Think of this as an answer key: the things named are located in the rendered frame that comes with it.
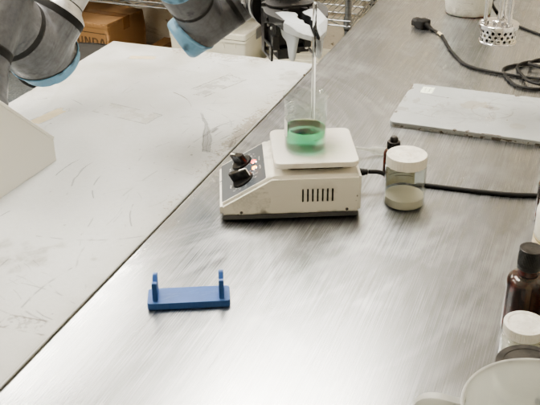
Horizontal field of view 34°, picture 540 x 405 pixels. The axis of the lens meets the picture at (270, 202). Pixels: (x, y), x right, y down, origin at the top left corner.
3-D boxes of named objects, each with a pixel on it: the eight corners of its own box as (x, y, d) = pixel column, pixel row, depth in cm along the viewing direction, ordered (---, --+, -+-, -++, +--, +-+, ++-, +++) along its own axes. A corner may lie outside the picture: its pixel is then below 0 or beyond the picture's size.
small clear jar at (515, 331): (547, 358, 97) (554, 320, 94) (529, 380, 94) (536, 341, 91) (509, 342, 99) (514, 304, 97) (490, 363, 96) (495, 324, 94)
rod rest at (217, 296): (147, 311, 105) (145, 286, 104) (149, 295, 108) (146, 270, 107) (230, 307, 106) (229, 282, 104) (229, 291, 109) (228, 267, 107)
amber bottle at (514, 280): (517, 344, 99) (529, 262, 94) (492, 323, 103) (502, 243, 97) (547, 333, 101) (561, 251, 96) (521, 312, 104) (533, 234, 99)
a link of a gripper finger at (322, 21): (339, 68, 120) (316, 47, 128) (341, 26, 117) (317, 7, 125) (317, 71, 119) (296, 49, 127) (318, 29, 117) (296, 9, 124)
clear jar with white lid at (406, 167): (430, 210, 127) (435, 160, 123) (391, 214, 126) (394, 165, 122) (415, 191, 132) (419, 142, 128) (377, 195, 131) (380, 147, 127)
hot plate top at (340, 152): (273, 169, 121) (273, 163, 121) (268, 134, 132) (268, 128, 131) (359, 166, 122) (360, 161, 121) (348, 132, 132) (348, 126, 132)
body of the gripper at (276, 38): (320, 58, 129) (295, 32, 139) (321, 0, 125) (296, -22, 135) (270, 63, 127) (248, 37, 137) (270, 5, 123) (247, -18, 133)
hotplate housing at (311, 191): (220, 223, 124) (218, 173, 120) (219, 182, 136) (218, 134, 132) (375, 218, 125) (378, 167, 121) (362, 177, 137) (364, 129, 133)
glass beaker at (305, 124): (312, 163, 122) (312, 107, 118) (274, 153, 125) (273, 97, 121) (337, 146, 127) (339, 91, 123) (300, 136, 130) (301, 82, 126)
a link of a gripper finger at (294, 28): (314, 71, 119) (295, 49, 127) (315, 30, 116) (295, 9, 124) (292, 74, 119) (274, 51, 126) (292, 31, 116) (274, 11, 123)
